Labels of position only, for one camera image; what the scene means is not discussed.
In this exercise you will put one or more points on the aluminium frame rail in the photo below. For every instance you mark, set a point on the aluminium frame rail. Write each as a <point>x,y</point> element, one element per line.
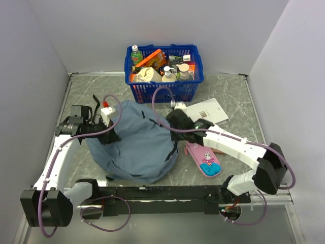
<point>282,198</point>

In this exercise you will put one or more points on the grey pump bottle beige cap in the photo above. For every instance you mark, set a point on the grey pump bottle beige cap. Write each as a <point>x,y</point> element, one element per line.
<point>184,74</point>

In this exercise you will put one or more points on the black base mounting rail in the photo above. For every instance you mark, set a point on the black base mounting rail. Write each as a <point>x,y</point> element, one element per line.
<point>164,199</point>

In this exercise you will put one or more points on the blue grey backpack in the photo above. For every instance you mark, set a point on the blue grey backpack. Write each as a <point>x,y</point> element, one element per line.
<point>145,152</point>

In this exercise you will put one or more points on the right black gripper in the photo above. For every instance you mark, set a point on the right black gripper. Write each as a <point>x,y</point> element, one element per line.
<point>175,138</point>

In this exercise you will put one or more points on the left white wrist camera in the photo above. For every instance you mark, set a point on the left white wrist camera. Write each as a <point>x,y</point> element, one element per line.
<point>106,113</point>

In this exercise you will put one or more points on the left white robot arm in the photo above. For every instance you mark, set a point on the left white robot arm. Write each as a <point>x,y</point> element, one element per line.
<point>47,204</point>

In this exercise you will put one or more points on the white notebook with barcode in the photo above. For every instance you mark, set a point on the white notebook with barcode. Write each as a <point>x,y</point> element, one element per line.
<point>209,110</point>

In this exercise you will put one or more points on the small white barcode box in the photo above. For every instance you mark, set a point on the small white barcode box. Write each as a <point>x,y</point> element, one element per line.
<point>187,58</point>

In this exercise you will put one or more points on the green drink bottle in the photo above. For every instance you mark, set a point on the green drink bottle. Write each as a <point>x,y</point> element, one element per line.
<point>136,55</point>

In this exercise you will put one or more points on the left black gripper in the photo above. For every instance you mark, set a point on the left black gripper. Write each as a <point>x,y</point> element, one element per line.
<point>109,136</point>

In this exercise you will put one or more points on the orange snack box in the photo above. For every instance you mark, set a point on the orange snack box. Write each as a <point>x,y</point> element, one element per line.
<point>156,60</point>

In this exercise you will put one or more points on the pink cat pencil case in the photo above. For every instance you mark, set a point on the pink cat pencil case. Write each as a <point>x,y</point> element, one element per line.
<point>204,158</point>

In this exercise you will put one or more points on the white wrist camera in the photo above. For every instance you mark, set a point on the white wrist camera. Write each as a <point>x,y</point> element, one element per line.
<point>178,105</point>
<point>106,113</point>

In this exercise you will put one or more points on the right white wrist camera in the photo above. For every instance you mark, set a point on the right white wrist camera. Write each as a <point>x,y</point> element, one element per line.
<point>178,105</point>

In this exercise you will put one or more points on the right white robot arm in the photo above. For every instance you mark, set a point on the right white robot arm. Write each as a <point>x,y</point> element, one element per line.
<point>267,163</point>

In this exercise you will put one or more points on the orange box in basket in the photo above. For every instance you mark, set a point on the orange box in basket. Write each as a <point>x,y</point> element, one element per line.
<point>191,70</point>

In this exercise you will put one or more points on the beige crumpled paper bag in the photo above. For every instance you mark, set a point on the beige crumpled paper bag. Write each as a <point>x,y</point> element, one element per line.
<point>147,75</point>

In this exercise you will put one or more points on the black green product box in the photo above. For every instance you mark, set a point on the black green product box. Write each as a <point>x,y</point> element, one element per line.
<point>174,60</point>

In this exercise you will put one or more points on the beige pump bottle white cap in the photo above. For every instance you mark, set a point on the beige pump bottle white cap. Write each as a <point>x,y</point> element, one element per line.
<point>168,75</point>

